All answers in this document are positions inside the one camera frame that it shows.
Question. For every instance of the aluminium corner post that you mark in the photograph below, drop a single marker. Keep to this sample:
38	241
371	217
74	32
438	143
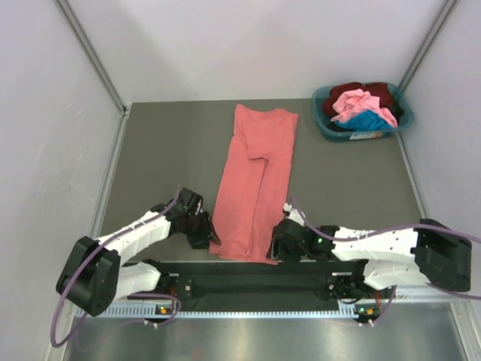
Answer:
441	19
82	38

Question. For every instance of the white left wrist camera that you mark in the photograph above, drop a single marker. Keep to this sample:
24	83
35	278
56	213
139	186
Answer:
197	208

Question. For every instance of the light pink t shirt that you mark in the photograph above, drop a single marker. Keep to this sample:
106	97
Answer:
355	98

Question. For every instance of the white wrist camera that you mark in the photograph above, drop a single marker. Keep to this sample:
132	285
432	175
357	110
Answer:
292	213
197	208

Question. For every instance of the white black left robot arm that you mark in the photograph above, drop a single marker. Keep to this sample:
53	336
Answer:
96	272

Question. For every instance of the coral red t shirt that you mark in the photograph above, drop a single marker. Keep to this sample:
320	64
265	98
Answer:
254	184

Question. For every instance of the right aluminium corner post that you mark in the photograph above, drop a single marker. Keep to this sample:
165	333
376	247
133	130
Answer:
441	19

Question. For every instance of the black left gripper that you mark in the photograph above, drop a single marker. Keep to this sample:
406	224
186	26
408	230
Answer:
207	232

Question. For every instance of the blue t shirt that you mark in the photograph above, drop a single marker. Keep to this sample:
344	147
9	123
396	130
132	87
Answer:
364	122

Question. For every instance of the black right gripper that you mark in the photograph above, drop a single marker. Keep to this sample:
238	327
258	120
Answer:
277	252

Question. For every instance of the left aluminium corner post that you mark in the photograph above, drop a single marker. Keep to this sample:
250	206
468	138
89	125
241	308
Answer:
82	38

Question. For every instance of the teal plastic laundry basket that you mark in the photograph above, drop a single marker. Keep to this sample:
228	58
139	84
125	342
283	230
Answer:
324	98

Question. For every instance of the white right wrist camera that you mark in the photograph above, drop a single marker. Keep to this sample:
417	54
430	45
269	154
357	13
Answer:
292	213

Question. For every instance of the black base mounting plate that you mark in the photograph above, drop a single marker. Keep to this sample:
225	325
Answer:
287	286

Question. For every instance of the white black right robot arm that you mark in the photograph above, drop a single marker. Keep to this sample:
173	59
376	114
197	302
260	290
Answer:
425	253

